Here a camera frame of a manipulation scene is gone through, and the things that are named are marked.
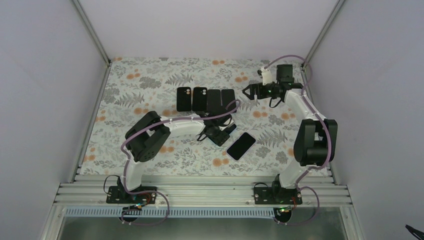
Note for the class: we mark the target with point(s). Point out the black smartphone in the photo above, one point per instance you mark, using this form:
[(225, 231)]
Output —
[(227, 99)]

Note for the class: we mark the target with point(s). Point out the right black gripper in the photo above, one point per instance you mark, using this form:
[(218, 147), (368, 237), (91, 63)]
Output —
[(251, 96)]

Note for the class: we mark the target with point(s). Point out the slotted grey cable duct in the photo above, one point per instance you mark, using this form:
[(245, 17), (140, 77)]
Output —
[(174, 212)]

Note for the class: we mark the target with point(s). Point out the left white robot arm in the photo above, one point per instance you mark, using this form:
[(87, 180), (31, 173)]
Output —
[(146, 138)]

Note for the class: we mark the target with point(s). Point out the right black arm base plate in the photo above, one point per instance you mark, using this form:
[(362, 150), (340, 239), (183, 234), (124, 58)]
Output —
[(275, 195)]

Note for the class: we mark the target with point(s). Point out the black phone case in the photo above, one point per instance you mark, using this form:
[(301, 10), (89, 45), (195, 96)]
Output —
[(183, 99), (199, 99)]

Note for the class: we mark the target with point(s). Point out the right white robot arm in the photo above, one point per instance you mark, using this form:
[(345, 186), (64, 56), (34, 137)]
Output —
[(314, 146)]

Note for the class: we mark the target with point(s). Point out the purple smartphone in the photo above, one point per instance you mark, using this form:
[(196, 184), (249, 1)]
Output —
[(214, 101)]

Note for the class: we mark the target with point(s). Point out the aluminium mounting rail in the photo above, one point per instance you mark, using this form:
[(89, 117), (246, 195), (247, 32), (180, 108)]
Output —
[(201, 191)]

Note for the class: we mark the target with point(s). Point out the left aluminium frame post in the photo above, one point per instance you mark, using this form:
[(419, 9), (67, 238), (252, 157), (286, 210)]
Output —
[(91, 31)]

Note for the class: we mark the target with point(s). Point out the floral patterned table mat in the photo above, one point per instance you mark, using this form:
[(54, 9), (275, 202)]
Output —
[(138, 85)]

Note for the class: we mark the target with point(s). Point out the smartphone in clear case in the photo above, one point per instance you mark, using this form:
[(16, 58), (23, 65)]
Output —
[(241, 146)]

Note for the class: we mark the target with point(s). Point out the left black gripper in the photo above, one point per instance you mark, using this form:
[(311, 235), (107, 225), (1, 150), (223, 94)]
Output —
[(219, 140)]

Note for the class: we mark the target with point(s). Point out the aluminium frame post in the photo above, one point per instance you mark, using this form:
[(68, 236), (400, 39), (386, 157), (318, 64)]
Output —
[(325, 28), (91, 31)]

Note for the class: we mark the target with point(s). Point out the right aluminium frame post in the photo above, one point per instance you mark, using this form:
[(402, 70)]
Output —
[(325, 28)]

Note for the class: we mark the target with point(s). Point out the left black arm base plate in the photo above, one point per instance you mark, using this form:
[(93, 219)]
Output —
[(116, 194)]

